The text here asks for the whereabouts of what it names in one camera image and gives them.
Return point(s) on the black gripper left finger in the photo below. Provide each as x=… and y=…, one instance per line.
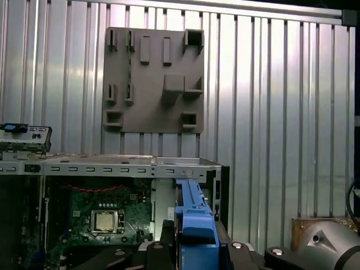
x=168, y=253

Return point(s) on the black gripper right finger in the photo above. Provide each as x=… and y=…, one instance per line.
x=239, y=256

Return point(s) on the hard disk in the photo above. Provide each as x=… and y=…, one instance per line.
x=197, y=233

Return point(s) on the green motherboard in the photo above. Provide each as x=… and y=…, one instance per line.
x=135, y=208

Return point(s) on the silver CPU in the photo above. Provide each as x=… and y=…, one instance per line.
x=104, y=221

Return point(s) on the black PC case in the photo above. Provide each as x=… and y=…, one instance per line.
x=112, y=170

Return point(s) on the grey parts rack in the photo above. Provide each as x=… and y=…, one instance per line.
x=152, y=70

